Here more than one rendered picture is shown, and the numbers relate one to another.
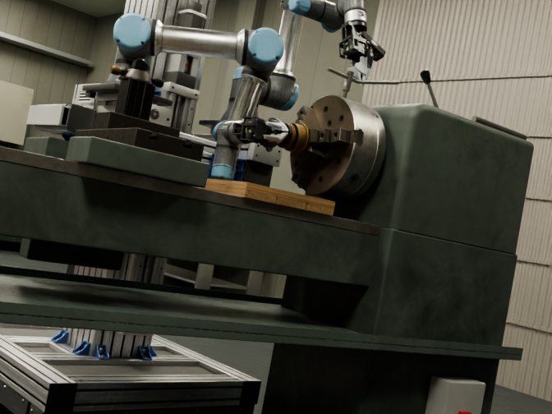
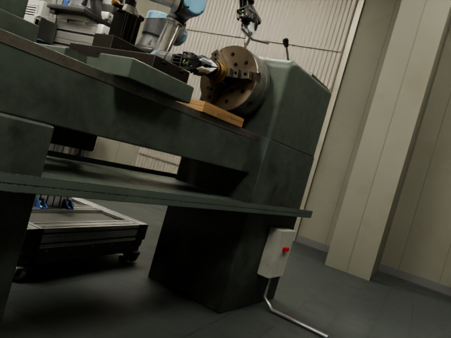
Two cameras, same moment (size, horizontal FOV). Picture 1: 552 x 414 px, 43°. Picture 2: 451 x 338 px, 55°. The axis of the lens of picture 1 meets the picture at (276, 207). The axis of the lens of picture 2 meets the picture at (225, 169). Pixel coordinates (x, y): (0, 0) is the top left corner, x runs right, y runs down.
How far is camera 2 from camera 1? 64 cm
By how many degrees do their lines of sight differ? 23
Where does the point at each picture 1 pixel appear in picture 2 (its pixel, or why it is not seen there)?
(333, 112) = (239, 58)
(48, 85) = not seen: outside the picture
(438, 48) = (221, 13)
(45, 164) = (93, 74)
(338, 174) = (242, 100)
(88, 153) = (129, 70)
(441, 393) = (276, 237)
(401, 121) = (279, 71)
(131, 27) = not seen: outside the picture
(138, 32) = not seen: outside the picture
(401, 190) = (276, 115)
